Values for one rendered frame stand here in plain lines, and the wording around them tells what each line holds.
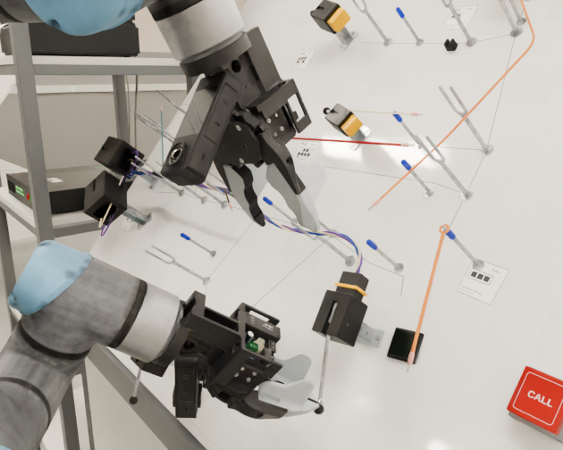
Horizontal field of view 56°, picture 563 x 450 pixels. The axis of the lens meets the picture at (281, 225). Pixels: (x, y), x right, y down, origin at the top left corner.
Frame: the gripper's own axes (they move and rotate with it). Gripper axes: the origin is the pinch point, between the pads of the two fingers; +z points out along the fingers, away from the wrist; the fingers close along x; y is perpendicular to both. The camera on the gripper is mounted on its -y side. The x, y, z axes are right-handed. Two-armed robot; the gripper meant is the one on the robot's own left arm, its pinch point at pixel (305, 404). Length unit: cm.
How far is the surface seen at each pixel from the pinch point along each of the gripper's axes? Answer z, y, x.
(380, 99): 2, 26, 48
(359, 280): 0.1, 13.0, 10.2
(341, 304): -1.3, 10.4, 7.5
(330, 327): -1.4, 7.9, 5.6
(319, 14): -11, 30, 66
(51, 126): -96, -371, 676
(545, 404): 12.0, 21.7, -9.4
